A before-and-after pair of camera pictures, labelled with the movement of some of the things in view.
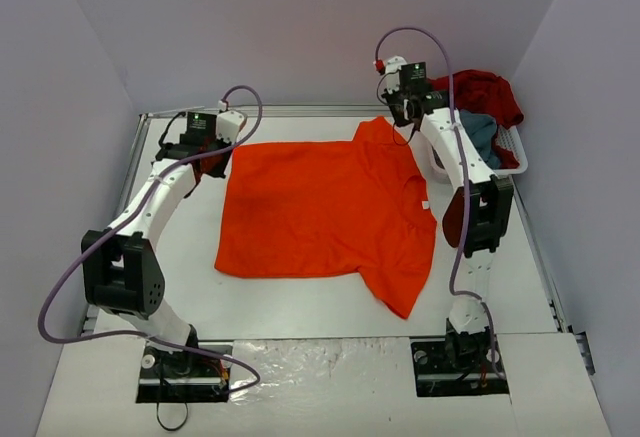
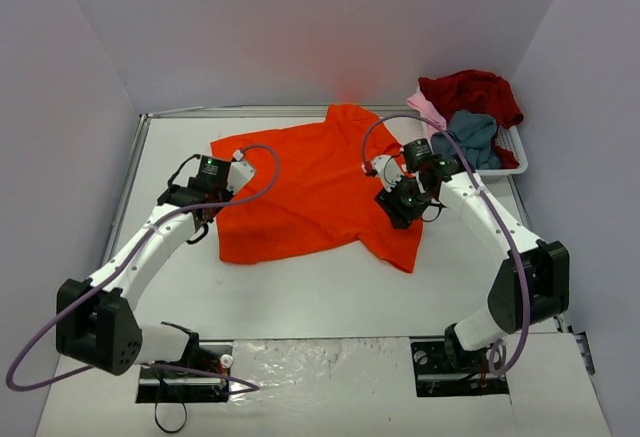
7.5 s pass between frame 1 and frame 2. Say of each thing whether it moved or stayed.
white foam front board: stayed
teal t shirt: stayed
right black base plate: stayed
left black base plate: stayed
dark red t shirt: stayed
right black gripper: moved
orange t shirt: moved
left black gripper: moved
